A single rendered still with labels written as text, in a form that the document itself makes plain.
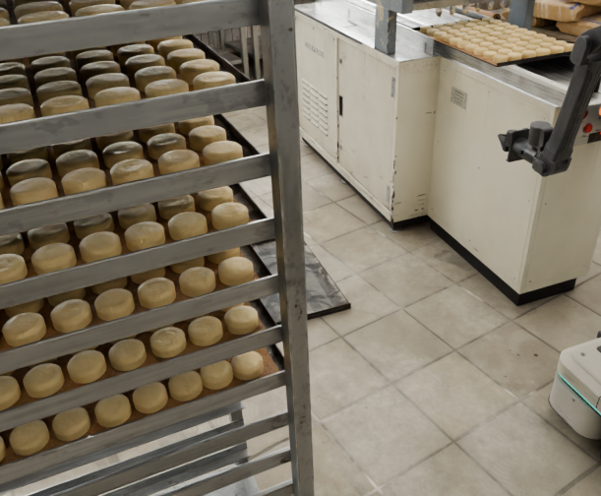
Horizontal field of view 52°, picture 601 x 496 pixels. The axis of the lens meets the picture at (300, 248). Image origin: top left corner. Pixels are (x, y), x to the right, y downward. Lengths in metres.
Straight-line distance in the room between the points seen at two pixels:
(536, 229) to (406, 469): 0.99
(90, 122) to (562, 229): 2.02
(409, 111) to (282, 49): 2.04
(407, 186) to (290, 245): 2.09
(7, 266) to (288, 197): 0.34
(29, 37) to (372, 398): 1.72
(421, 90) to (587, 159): 0.75
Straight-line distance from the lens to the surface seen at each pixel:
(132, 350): 0.90
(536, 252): 2.45
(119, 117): 0.69
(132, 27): 0.67
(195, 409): 0.94
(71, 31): 0.66
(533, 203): 2.33
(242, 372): 0.97
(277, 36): 0.68
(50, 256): 0.80
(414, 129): 2.74
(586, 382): 1.99
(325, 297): 2.52
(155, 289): 0.85
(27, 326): 0.85
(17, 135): 0.69
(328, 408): 2.10
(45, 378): 0.90
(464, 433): 2.08
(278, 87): 0.69
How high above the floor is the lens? 1.55
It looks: 33 degrees down
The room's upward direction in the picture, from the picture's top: 3 degrees counter-clockwise
